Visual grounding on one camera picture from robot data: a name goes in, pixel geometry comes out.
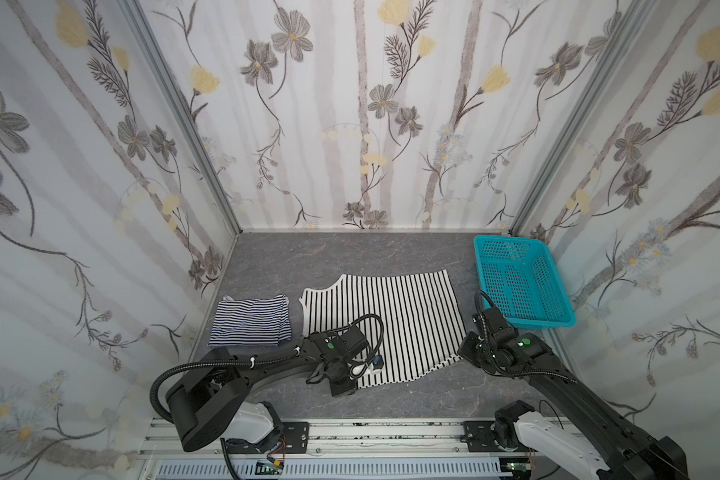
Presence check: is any black white striped tank top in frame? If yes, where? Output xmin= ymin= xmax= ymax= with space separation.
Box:
xmin=299 ymin=270 xmax=466 ymax=389

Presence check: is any blue white striped tank top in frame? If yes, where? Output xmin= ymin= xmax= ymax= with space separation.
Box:
xmin=208 ymin=294 xmax=292 ymax=347

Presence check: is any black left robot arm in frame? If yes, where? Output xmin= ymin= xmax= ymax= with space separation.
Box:
xmin=149 ymin=313 xmax=385 ymax=452

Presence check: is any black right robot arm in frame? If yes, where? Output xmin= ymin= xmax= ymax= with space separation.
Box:
xmin=458 ymin=291 xmax=689 ymax=479

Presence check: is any teal plastic basket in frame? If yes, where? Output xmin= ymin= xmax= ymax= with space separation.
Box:
xmin=473 ymin=235 xmax=576 ymax=330

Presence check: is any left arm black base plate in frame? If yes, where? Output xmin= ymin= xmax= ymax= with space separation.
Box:
xmin=223 ymin=422 xmax=310 ymax=454

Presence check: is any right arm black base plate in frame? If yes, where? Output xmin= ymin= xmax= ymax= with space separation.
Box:
xmin=461 ymin=420 xmax=501 ymax=453

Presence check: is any aluminium mounting rail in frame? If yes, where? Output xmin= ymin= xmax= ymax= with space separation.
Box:
xmin=138 ymin=418 xmax=476 ymax=459

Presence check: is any black corrugated cable hose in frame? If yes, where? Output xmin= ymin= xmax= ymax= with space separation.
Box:
xmin=149 ymin=356 xmax=259 ymax=424

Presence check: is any white slotted cable duct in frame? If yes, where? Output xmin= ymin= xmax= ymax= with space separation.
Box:
xmin=152 ymin=457 xmax=512 ymax=479

